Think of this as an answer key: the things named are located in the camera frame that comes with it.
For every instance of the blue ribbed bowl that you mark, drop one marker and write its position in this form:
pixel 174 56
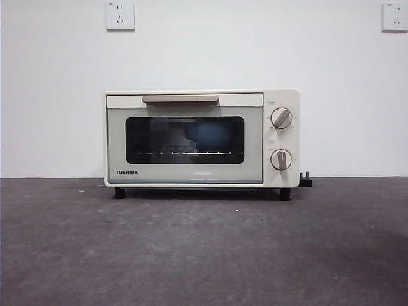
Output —
pixel 210 137

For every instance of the black power plug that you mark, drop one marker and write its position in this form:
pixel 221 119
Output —
pixel 305 181

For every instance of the white wall socket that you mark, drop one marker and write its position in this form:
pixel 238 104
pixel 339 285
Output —
pixel 395 17
pixel 120 16

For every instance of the beige oven knob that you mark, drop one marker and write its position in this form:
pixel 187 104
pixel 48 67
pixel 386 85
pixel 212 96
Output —
pixel 281 159
pixel 281 118

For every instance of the cream Toshiba toaster oven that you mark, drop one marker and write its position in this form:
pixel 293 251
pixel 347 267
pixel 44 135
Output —
pixel 282 95

